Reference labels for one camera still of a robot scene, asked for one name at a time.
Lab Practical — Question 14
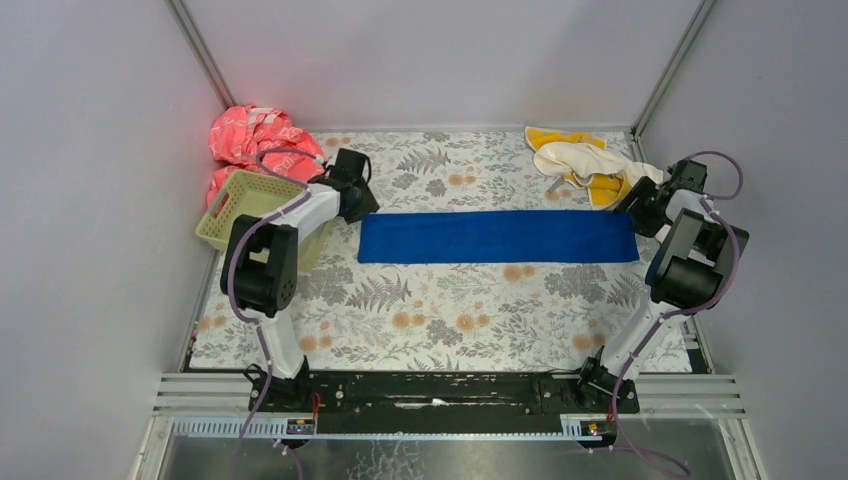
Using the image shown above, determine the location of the blue towel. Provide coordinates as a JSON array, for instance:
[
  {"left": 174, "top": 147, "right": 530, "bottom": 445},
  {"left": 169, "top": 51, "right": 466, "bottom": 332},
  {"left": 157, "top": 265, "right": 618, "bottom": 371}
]
[{"left": 357, "top": 210, "right": 640, "bottom": 265}]

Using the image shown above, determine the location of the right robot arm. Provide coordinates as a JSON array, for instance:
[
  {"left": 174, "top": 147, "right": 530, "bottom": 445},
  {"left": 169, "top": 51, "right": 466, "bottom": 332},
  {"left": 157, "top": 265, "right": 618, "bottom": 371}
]
[{"left": 573, "top": 153, "right": 750, "bottom": 411}]

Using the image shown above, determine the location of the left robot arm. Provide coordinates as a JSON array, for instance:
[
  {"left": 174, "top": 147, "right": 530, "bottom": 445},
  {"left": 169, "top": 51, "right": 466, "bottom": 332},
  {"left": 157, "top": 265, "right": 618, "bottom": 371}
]
[{"left": 220, "top": 148, "right": 379, "bottom": 392}]

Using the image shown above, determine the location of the yellow towel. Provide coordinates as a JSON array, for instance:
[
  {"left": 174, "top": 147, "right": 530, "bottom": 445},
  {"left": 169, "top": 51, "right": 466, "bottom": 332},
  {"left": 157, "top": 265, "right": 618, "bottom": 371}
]
[{"left": 525, "top": 127, "right": 609, "bottom": 191}]

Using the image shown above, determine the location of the cream towel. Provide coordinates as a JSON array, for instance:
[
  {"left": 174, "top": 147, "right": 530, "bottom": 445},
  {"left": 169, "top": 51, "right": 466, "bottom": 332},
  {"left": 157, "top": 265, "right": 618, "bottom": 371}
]
[{"left": 533, "top": 142, "right": 665, "bottom": 211}]

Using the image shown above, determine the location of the pink patterned cloth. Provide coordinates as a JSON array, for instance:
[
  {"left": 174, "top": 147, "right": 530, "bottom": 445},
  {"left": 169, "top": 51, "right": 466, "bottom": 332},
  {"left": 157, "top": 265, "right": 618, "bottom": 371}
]
[{"left": 205, "top": 104, "right": 324, "bottom": 204}]

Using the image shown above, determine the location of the green plastic basket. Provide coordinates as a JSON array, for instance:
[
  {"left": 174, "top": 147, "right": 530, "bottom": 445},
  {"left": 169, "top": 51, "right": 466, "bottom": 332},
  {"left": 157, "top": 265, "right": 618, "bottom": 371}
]
[{"left": 195, "top": 170, "right": 340, "bottom": 273}]

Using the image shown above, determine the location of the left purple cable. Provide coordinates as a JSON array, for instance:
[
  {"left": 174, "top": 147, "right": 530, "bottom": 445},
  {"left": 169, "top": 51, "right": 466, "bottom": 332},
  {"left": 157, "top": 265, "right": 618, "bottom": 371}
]
[{"left": 225, "top": 146, "right": 326, "bottom": 480}]

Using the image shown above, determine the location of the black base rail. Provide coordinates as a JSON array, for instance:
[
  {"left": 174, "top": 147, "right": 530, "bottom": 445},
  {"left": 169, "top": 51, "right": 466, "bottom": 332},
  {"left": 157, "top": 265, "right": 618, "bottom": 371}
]
[{"left": 243, "top": 364, "right": 640, "bottom": 435}]

